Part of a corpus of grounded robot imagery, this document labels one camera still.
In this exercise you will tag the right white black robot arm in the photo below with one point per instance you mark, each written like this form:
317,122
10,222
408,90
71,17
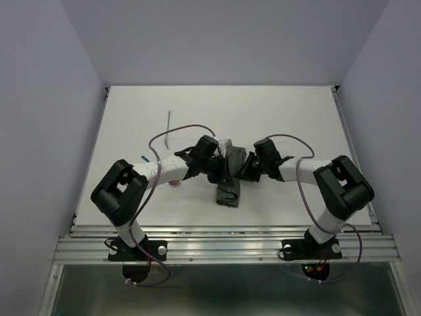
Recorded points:
342,186

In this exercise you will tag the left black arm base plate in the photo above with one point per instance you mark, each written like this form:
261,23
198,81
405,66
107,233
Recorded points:
120,252

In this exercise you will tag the silver metal fork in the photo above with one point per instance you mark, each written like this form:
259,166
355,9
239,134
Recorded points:
167,130

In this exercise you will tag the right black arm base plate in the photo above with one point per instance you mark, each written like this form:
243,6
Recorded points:
306,249

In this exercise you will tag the iridescent rainbow spoon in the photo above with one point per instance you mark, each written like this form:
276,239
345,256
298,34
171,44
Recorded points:
172,183

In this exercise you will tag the aluminium front rail frame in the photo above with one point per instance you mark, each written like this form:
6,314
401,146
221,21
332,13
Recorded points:
210,245

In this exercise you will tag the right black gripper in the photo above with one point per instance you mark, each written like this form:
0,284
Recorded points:
245,172

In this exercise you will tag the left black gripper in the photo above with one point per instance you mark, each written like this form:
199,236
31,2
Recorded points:
220,176

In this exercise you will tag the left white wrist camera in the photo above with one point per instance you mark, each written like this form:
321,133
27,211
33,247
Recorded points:
223,146

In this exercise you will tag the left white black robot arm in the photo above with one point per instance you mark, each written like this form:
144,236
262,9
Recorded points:
120,192

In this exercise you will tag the dark grey cloth napkin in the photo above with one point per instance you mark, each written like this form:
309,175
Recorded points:
228,193

